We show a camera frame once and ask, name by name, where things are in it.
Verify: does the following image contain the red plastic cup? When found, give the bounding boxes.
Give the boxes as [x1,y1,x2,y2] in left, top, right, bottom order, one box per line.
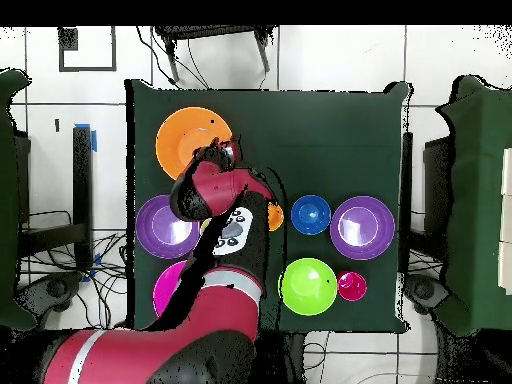
[336,270,368,302]

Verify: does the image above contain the black table frame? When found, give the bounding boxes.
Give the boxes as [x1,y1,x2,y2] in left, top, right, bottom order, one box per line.
[15,124,98,273]
[399,131,453,277]

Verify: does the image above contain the blue plastic bowl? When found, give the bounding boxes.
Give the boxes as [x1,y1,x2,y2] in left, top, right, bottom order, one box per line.
[290,194,332,236]

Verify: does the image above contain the black metal stand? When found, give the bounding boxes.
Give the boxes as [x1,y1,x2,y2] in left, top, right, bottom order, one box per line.
[153,25,278,83]

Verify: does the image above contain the green cloth side table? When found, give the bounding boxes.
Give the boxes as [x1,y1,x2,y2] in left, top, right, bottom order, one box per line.
[0,67,37,332]
[433,74,512,338]

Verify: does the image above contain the purple plastic bowl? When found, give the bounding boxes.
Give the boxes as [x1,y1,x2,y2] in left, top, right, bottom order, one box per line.
[134,194,201,260]
[329,195,396,262]

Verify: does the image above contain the orange plastic cup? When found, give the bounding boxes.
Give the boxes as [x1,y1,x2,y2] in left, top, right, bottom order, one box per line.
[266,201,285,232]

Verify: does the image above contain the floor cable bundle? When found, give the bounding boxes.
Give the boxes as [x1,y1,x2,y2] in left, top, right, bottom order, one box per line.
[19,209,129,329]

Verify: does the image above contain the large pink plastic bowl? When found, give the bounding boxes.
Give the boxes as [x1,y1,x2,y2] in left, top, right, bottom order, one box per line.
[152,259,189,318]

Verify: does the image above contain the white boxes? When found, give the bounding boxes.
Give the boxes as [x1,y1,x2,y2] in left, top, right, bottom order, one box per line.
[497,147,512,295]

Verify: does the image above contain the dark green table cloth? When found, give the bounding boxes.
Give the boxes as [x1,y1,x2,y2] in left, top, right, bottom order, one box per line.
[124,78,413,335]

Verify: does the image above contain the large yellow-orange plastic bowl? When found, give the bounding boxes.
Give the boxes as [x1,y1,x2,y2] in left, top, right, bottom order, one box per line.
[154,106,234,182]

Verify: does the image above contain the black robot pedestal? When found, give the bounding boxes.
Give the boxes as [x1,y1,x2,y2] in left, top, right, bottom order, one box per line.
[255,331,309,384]

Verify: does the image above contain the green plastic bowl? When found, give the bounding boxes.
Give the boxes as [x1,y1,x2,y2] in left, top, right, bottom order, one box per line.
[278,257,339,317]

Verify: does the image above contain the black floor stand base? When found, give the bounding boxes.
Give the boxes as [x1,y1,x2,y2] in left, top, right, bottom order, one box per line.
[15,271,85,317]
[403,273,451,315]

